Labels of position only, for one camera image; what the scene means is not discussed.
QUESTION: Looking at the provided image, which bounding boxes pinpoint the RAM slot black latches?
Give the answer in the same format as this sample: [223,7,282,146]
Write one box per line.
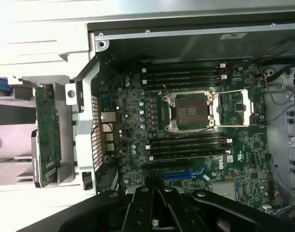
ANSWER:
[148,134,225,144]
[140,57,221,68]
[149,144,227,155]
[145,69,221,80]

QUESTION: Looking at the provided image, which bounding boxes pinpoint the thin locking lever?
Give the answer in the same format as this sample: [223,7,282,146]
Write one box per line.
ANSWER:
[162,84,174,107]

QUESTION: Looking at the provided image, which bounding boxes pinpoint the CPU socket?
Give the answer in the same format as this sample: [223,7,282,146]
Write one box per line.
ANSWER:
[162,89,216,133]

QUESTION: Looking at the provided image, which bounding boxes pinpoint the green motherboard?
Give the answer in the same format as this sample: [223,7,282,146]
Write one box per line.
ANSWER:
[96,64,278,211]

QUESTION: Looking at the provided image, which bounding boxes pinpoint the open PC case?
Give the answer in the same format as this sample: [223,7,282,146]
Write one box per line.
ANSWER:
[74,20,295,218]

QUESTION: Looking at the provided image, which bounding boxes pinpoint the metal socket cover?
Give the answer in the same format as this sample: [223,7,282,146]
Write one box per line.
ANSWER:
[213,88,255,128]

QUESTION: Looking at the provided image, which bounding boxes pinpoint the grey parts rack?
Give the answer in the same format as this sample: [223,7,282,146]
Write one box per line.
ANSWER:
[0,73,82,193]

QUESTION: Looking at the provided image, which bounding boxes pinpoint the silver chipset heatsink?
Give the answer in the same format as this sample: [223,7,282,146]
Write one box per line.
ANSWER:
[211,181,237,203]

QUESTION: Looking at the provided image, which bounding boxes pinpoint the hard disk drive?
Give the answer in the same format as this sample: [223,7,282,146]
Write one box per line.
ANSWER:
[0,76,12,94]

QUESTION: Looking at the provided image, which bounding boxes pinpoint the blue expansion slot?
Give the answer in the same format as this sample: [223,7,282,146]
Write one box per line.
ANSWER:
[162,169,206,180]

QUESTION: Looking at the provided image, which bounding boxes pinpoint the black expansion slot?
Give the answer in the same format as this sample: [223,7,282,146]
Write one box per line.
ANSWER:
[141,162,190,170]

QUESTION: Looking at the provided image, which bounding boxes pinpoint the RAM slot white latches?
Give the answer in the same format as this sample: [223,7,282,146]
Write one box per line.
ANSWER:
[141,62,228,74]
[148,149,233,162]
[145,138,233,150]
[141,74,228,86]

